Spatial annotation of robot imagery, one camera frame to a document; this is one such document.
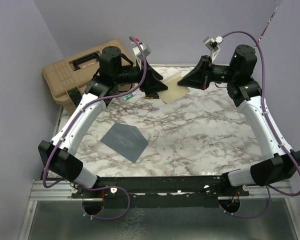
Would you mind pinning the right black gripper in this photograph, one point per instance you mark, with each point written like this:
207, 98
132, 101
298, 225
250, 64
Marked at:
199, 77

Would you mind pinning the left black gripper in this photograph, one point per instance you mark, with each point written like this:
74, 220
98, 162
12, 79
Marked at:
149, 83

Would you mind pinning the cream paper letter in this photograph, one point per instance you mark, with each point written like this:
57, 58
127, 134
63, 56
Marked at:
174, 91

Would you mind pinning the green white glue stick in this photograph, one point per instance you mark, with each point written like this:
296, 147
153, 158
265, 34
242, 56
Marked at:
129, 96

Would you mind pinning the grey paper envelope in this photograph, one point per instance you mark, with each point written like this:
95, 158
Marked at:
125, 140

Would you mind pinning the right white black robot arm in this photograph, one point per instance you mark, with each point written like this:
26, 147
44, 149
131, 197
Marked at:
279, 160

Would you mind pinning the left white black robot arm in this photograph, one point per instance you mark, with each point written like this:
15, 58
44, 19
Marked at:
117, 76

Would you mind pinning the tan plastic toolbox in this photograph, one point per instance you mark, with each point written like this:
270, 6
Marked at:
68, 78

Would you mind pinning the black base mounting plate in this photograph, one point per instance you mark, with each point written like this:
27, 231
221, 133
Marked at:
160, 192

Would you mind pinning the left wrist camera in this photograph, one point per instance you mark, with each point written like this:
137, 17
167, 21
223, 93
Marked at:
146, 50

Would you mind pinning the aluminium frame rail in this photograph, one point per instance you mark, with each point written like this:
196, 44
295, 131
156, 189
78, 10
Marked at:
63, 191

